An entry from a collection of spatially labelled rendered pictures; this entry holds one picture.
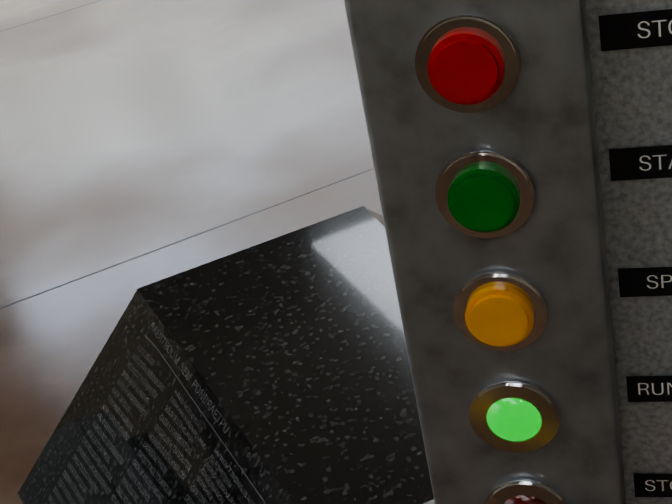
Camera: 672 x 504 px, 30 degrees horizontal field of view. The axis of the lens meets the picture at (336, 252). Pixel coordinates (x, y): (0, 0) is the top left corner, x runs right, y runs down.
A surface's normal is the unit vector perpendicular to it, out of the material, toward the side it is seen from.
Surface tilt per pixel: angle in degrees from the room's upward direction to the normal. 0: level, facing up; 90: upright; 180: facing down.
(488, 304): 90
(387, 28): 90
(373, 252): 0
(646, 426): 90
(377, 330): 0
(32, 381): 0
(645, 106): 90
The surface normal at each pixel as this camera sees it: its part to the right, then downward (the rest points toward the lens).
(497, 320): -0.20, 0.52
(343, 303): -0.18, -0.85
